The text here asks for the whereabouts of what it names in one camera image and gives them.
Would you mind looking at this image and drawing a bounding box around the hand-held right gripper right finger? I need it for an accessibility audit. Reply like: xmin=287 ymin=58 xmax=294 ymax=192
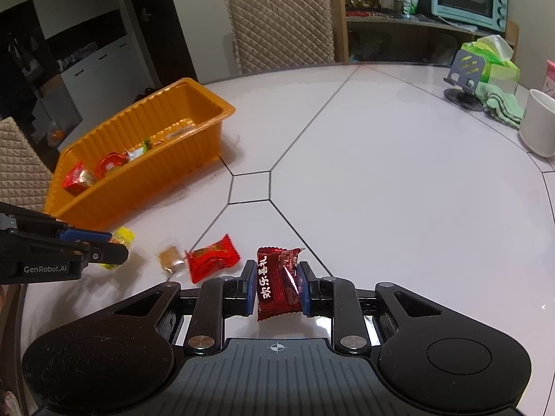
xmin=298 ymin=261 xmax=490 ymax=355

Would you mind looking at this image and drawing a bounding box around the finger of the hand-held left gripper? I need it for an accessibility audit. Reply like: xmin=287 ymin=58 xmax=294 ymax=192
xmin=0 ymin=201 xmax=114 ymax=246
xmin=84 ymin=243 xmax=130 ymax=268

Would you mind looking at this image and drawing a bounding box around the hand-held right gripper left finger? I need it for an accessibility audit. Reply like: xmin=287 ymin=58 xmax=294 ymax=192
xmin=64 ymin=260 xmax=257 ymax=355

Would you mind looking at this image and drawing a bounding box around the yellow candy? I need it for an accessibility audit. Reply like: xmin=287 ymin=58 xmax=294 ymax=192
xmin=101 ymin=226 xmax=136 ymax=270

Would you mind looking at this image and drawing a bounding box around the dark red candy wrapper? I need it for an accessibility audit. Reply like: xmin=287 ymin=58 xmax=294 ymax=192
xmin=256 ymin=246 xmax=305 ymax=322

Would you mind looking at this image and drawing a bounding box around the red cartoon face candy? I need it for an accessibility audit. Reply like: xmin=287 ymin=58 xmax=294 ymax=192
xmin=186 ymin=234 xmax=240 ymax=284

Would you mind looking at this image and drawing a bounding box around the orange ribbed plastic tray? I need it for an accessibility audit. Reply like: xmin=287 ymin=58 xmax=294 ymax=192
xmin=44 ymin=77 xmax=236 ymax=231

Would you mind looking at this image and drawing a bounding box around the red house print candy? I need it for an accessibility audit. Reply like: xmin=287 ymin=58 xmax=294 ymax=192
xmin=93 ymin=153 xmax=128 ymax=178

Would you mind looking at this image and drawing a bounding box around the red wrapped candy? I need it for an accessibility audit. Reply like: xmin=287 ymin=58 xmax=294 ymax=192
xmin=62 ymin=161 xmax=98 ymax=197

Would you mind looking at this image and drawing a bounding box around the small clear brown snack packet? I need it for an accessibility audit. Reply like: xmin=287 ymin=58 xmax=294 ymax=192
xmin=157 ymin=245 xmax=190 ymax=276

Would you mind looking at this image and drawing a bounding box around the beige quilted chair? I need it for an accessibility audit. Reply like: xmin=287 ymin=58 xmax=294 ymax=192
xmin=224 ymin=0 xmax=336 ymax=74
xmin=0 ymin=117 xmax=55 ymax=215

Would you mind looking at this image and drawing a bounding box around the green wrapped candy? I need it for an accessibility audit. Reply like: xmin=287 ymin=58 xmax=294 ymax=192
xmin=126 ymin=138 xmax=153 ymax=163

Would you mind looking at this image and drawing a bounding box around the white cabinet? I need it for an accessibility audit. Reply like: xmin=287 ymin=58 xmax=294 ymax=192
xmin=58 ymin=35 xmax=154 ymax=115

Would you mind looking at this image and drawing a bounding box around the dark wooden door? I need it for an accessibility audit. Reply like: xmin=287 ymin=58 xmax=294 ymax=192
xmin=119 ymin=0 xmax=200 ymax=85

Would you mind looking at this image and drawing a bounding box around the wooden shelf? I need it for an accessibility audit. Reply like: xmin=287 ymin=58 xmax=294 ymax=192
xmin=330 ymin=0 xmax=520 ymax=63

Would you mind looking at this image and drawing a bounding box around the green cloth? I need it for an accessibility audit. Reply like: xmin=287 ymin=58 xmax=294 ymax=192
xmin=475 ymin=82 xmax=527 ymax=130

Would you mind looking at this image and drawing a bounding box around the grey phone stand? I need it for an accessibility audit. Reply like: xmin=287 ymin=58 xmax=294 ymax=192
xmin=443 ymin=49 xmax=487 ymax=111

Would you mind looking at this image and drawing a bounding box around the white mug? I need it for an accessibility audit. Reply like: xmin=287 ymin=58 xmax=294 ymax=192
xmin=519 ymin=89 xmax=555 ymax=157

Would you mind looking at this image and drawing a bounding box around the green tissue pack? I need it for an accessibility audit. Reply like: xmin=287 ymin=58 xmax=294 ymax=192
xmin=460 ymin=35 xmax=520 ymax=83

